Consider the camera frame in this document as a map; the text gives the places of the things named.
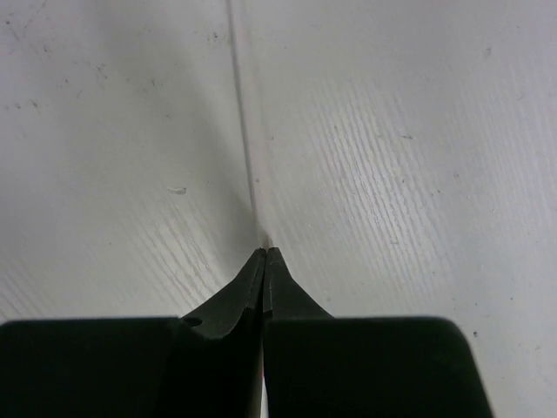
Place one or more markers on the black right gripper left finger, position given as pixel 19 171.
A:
pixel 204 364

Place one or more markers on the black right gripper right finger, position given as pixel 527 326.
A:
pixel 317 365

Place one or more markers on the clear chopstick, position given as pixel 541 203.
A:
pixel 250 114

